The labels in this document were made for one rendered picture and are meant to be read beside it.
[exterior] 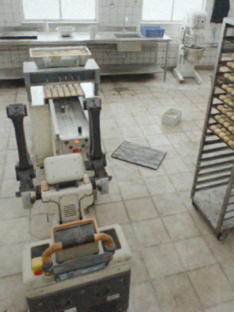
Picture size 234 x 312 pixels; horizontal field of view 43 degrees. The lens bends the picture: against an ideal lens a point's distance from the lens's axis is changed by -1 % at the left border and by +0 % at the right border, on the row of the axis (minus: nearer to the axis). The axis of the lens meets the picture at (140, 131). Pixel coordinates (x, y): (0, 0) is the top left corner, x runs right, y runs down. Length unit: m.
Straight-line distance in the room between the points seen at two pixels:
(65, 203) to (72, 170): 0.19
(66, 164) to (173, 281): 1.35
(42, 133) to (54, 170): 1.59
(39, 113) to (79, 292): 1.90
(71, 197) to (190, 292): 1.27
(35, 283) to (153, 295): 1.11
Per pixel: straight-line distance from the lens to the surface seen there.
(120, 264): 1.65
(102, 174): 1.80
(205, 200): 3.00
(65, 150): 2.51
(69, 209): 1.75
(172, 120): 4.41
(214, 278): 2.64
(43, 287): 1.64
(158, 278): 2.55
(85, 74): 3.10
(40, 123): 3.18
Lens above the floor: 2.12
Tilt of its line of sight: 30 degrees down
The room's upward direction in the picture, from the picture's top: 4 degrees clockwise
